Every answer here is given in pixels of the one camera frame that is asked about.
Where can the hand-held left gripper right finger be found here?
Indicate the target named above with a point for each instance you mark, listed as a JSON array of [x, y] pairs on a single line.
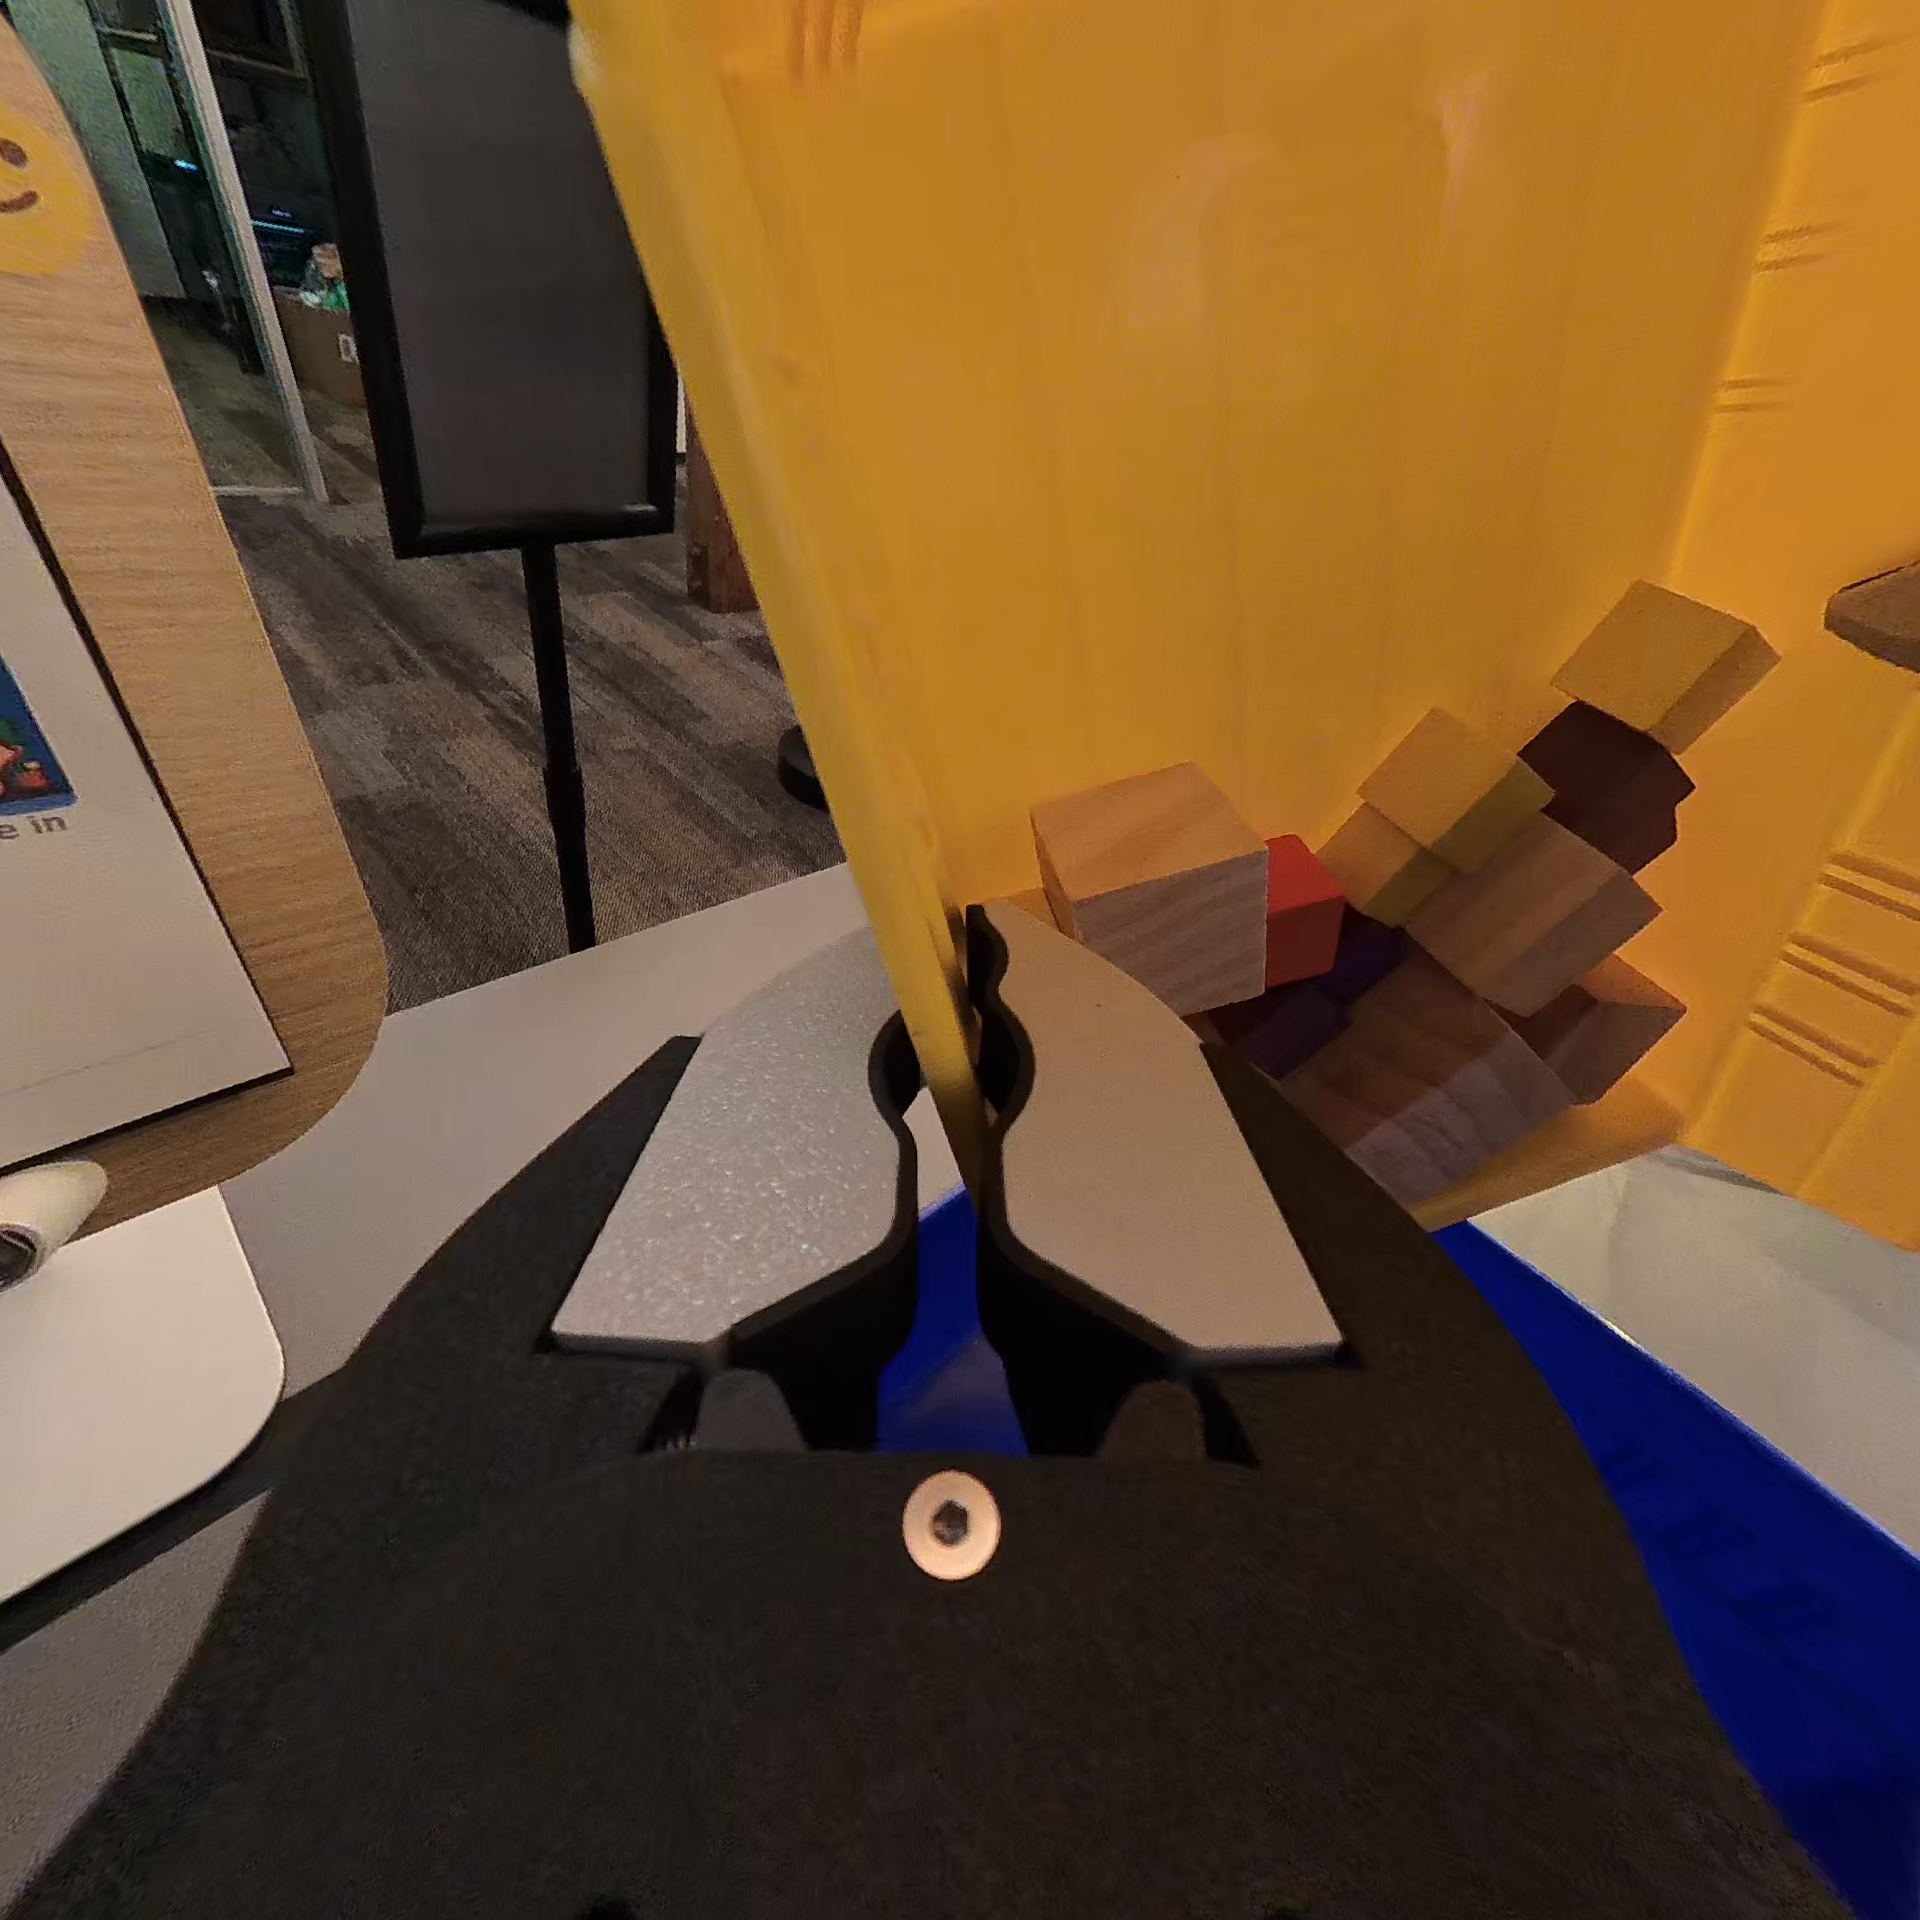
[[1156, 1200]]

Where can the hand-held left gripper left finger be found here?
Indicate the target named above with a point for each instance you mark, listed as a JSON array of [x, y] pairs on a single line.
[[720, 1200]]

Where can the pile of wooden cubes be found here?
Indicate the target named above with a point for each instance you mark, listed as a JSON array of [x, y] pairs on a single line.
[[1156, 885]]

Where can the blue plastic box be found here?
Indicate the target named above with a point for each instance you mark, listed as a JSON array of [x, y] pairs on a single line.
[[1725, 1500]]

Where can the yellow plastic box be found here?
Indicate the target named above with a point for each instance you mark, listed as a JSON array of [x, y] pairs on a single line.
[[1201, 374]]

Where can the brown cardboard box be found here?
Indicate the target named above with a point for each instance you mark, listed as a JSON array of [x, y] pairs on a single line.
[[324, 353]]

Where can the printed instruction sheet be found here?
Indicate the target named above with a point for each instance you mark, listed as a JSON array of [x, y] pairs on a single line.
[[106, 974]]

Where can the wooden pillar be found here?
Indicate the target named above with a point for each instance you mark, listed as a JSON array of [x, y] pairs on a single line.
[[720, 539]]

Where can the white stand base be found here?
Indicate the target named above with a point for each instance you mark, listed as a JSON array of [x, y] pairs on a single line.
[[196, 598]]

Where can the black equipment shelf rack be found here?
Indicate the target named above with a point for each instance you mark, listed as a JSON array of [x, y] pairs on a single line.
[[166, 148]]

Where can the yellow smiley sticker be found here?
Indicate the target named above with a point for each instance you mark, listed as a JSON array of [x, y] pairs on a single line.
[[31, 224]]

